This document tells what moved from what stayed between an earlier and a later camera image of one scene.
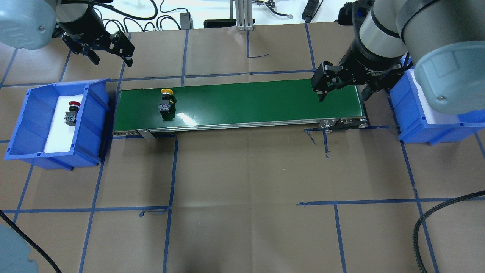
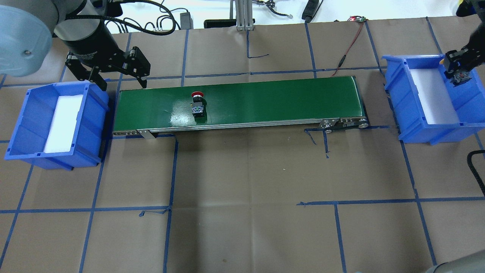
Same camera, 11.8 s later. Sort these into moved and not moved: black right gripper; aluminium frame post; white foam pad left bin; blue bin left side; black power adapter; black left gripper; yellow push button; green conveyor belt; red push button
Moved: yellow push button; black right gripper; black left gripper; red push button
Not moved: white foam pad left bin; black power adapter; aluminium frame post; blue bin left side; green conveyor belt
